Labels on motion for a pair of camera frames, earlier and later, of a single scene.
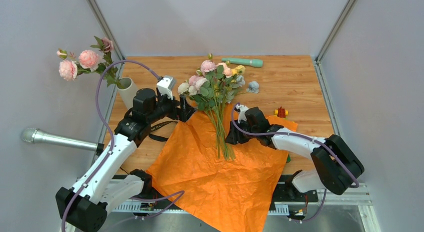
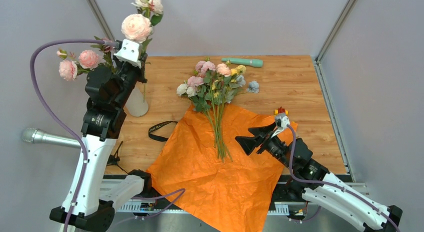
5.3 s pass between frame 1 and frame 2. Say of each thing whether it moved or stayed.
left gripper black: moved
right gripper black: moved
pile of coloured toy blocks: stayed
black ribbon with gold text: stayed
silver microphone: stayed
